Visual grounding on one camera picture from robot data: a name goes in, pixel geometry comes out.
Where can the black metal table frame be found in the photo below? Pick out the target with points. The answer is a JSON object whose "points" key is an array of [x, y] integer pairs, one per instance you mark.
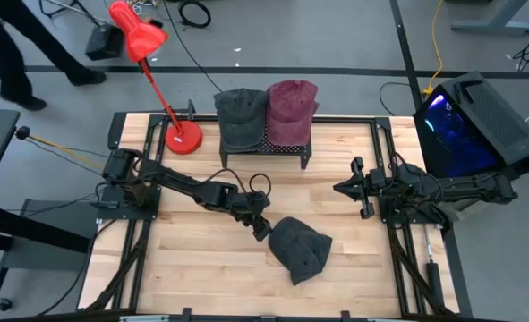
{"points": [[379, 143]]}

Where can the black caster wheel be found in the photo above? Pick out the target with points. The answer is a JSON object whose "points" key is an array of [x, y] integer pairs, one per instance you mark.
{"points": [[3, 304]]}

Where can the black perforated metal shelf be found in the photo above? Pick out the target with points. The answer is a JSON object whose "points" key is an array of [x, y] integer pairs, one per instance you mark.
{"points": [[300, 149]]}

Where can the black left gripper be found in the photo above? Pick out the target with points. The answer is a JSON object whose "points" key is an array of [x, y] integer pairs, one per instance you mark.
{"points": [[258, 223]]}

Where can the person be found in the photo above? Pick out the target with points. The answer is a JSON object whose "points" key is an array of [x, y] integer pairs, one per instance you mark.
{"points": [[4, 53]]}

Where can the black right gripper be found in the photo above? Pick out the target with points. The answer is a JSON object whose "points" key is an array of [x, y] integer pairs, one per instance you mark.
{"points": [[367, 185]]}

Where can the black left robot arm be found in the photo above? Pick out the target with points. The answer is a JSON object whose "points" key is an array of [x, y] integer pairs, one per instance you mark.
{"points": [[188, 185]]}

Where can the black case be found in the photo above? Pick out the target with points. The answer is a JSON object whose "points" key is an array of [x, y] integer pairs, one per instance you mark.
{"points": [[105, 42]]}

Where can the black strut cylinder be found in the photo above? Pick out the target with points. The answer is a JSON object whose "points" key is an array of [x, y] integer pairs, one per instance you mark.
{"points": [[436, 282]]}

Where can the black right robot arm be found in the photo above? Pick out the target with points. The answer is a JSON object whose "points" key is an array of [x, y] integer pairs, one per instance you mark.
{"points": [[461, 188]]}

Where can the grey desk base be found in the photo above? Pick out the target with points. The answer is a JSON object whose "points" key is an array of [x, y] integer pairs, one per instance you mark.
{"points": [[492, 26]]}

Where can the black computer tower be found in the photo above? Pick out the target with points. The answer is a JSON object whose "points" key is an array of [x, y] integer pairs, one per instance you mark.
{"points": [[492, 116]]}

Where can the red desk lamp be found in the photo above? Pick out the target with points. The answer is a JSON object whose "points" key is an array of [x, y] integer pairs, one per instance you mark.
{"points": [[183, 138]]}

